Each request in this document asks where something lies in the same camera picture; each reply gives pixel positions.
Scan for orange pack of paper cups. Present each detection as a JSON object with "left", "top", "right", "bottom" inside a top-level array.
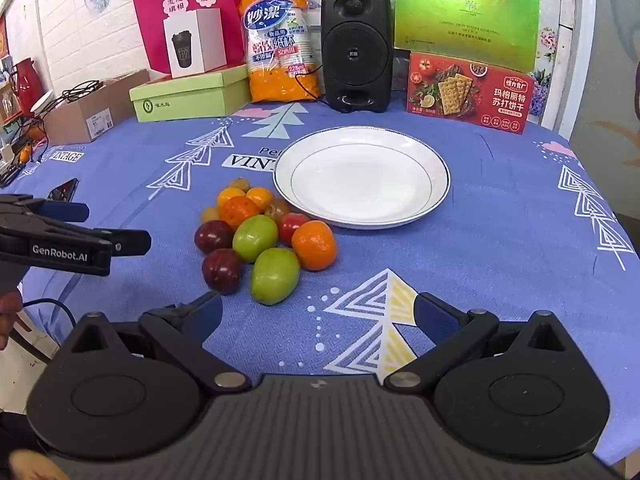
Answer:
[{"left": 241, "top": 0, "right": 321, "bottom": 104}]

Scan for large orange tangerine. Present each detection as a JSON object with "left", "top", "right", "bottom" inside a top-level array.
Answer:
[{"left": 291, "top": 220, "right": 338, "bottom": 272}]

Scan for white box with cup picture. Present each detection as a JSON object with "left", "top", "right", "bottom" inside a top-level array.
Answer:
[{"left": 163, "top": 8, "right": 224, "bottom": 79}]

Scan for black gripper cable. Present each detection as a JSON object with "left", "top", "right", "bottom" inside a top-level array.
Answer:
[{"left": 15, "top": 298, "right": 76, "bottom": 361}]

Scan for black smartphone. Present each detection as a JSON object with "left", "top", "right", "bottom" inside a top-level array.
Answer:
[{"left": 46, "top": 177, "right": 80, "bottom": 202}]

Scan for magenta paper bag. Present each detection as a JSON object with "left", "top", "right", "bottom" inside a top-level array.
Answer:
[{"left": 125, "top": 0, "right": 247, "bottom": 76}]

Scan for small orange tangerine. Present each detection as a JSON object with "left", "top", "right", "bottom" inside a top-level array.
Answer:
[{"left": 245, "top": 186, "right": 276, "bottom": 212}]

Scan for red cracker box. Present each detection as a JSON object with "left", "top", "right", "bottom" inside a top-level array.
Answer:
[{"left": 406, "top": 51, "right": 536, "bottom": 135}]

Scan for white round plate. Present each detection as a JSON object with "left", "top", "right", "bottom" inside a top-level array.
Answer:
[{"left": 273, "top": 126, "right": 452, "bottom": 230}]

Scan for black cables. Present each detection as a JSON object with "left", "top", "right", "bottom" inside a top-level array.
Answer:
[{"left": 60, "top": 77, "right": 126, "bottom": 107}]

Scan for light green shoebox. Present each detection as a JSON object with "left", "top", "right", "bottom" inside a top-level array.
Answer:
[{"left": 129, "top": 64, "right": 251, "bottom": 123}]

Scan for dark red plum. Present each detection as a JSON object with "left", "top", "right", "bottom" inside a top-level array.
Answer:
[
  {"left": 194, "top": 220, "right": 235, "bottom": 256},
  {"left": 201, "top": 248, "right": 244, "bottom": 296}
]

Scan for red-orange tangerine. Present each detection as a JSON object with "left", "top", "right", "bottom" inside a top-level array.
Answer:
[{"left": 219, "top": 196, "right": 262, "bottom": 232}]

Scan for green oval fruit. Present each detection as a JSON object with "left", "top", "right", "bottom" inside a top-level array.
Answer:
[
  {"left": 232, "top": 214, "right": 279, "bottom": 263},
  {"left": 250, "top": 247, "right": 301, "bottom": 306}
]

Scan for cardboard box with white label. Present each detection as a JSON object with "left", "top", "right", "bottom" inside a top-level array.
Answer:
[{"left": 44, "top": 69, "right": 151, "bottom": 145}]

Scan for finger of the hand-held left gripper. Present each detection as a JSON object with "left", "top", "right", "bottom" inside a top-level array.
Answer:
[
  {"left": 60, "top": 227, "right": 152, "bottom": 257},
  {"left": 20, "top": 199, "right": 89, "bottom": 223}
]

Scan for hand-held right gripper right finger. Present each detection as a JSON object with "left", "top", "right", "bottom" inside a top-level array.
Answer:
[{"left": 383, "top": 291, "right": 582, "bottom": 391}]

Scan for green gift box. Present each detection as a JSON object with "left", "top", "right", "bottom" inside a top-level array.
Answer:
[{"left": 394, "top": 0, "right": 542, "bottom": 73}]

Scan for yellow-orange citrus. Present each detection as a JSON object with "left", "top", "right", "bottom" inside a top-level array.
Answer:
[{"left": 216, "top": 187, "right": 247, "bottom": 208}]

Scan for brownish red fruit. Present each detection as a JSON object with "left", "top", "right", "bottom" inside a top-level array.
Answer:
[{"left": 264, "top": 198, "right": 293, "bottom": 223}]

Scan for small red apple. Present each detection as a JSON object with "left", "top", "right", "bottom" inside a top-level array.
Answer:
[{"left": 278, "top": 212, "right": 312, "bottom": 247}]

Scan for person's left hand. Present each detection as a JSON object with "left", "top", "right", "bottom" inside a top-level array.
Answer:
[{"left": 0, "top": 291, "right": 25, "bottom": 352}]

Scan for black speaker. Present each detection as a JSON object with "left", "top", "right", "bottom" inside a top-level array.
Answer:
[{"left": 320, "top": 0, "right": 393, "bottom": 113}]

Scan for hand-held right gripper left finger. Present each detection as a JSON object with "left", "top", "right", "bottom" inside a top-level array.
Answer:
[{"left": 57, "top": 290, "right": 252, "bottom": 395}]

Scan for red jug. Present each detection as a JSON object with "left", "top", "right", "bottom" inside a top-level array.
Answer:
[{"left": 10, "top": 57, "right": 38, "bottom": 116}]

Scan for blue printed tablecloth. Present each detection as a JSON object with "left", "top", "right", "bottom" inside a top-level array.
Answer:
[{"left": 0, "top": 95, "right": 640, "bottom": 466}]

